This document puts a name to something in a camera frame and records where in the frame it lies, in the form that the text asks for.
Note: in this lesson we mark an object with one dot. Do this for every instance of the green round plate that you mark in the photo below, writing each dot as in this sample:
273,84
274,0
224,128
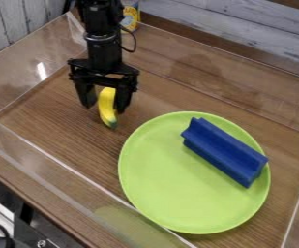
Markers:
176,187

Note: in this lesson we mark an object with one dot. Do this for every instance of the yellow blue labelled can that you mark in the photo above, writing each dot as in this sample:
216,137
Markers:
132,12

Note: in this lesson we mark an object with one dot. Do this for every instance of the clear acrylic corner bracket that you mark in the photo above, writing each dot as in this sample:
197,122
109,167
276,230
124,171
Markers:
76,28

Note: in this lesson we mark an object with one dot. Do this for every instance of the clear acrylic tray wall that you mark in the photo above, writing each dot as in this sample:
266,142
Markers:
92,213

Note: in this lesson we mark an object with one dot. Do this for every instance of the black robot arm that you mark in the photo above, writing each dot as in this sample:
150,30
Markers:
104,68

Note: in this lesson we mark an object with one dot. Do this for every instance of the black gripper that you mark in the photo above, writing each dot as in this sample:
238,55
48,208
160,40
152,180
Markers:
86,77

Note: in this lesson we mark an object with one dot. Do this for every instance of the yellow toy banana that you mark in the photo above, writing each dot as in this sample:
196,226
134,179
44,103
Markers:
106,107

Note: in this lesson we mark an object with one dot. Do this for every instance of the blue foam block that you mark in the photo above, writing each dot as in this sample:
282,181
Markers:
230,155

